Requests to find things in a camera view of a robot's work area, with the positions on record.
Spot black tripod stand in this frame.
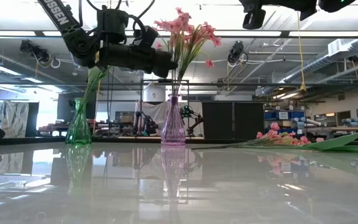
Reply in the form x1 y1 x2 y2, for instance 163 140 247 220
0 136 260 147

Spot leaf patterned curtain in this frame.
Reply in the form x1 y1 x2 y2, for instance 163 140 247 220
0 101 30 138

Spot large silver air duct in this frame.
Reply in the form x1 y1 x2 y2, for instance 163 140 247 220
255 37 358 97

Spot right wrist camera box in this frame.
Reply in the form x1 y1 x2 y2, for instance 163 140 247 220
242 7 267 30

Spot white glossy table sheet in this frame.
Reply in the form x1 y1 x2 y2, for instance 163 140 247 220
0 141 358 224

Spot black artificial tulip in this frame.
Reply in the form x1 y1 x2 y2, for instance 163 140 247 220
87 65 110 100

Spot ceiling light bar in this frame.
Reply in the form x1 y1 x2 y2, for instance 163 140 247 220
0 29 358 39

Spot yellow hanging cord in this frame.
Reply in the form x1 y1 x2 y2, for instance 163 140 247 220
296 12 307 94

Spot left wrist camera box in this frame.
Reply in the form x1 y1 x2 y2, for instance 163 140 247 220
134 25 160 47

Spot purple glass vase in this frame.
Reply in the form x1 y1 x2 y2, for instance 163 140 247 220
160 95 186 146

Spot green glass vase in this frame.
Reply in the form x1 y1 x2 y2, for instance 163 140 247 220
65 98 92 146

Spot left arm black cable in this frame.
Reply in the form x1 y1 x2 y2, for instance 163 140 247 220
79 0 157 43

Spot black cabinet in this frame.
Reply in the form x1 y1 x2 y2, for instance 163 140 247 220
201 101 264 141

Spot blue storage bins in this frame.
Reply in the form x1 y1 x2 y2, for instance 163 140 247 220
263 109 306 121

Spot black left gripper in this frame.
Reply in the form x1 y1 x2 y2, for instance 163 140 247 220
96 46 179 78

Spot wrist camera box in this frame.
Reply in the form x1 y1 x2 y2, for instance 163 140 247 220
134 25 160 47
242 7 267 30

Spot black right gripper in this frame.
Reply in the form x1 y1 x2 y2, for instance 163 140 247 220
239 0 301 13

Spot white cylindrical tank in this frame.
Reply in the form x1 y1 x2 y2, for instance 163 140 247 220
143 84 167 103

